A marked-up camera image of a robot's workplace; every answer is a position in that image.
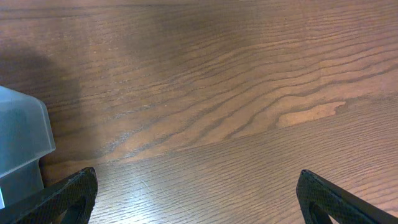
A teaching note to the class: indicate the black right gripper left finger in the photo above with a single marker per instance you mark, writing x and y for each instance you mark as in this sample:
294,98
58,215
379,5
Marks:
73,197

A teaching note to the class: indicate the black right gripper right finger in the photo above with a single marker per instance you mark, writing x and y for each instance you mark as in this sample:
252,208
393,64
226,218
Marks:
322,202

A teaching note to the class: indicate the clear plastic storage bin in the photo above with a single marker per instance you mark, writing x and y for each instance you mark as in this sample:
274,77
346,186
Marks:
26,136

